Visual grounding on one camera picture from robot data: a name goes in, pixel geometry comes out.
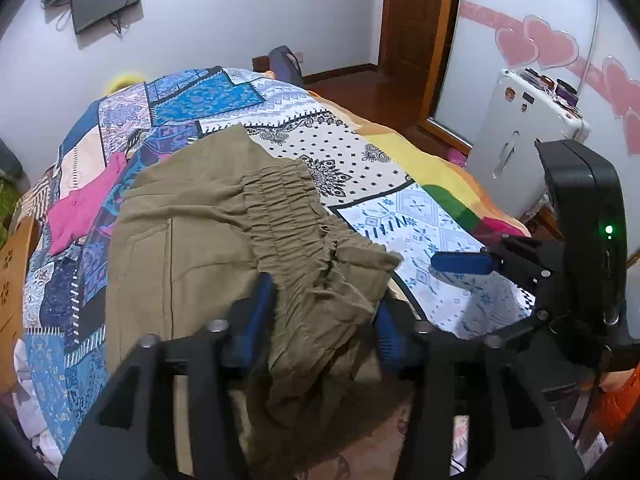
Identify cluster of small bottles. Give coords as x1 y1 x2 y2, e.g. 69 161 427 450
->
519 67 584 122

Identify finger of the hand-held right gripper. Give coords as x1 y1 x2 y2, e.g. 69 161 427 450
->
467 309 553 356
430 234 563 306

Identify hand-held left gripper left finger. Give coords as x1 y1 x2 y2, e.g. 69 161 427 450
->
59 272 279 480

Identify yellow foam hoop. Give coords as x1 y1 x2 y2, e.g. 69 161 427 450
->
104 70 149 96

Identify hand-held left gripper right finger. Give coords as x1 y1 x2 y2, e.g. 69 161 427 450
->
374 298 587 480

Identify wooden door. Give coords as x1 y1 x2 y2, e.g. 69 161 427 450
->
376 0 459 67

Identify wooden lap table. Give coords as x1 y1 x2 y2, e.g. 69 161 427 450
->
0 214 39 393

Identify patchwork printed blanket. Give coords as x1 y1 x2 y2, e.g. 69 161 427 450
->
14 65 534 477

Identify pink garment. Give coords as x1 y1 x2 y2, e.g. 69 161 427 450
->
47 152 129 257

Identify white mini fridge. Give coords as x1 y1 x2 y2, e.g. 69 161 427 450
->
464 68 592 219

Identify olive green pants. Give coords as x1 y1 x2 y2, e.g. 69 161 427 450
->
105 124 405 479

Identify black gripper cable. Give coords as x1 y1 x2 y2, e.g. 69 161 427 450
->
570 369 603 448

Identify grey backpack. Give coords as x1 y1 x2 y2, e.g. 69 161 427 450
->
267 45 305 89

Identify person's right forearm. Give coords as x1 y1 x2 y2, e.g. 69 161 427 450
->
597 364 640 443

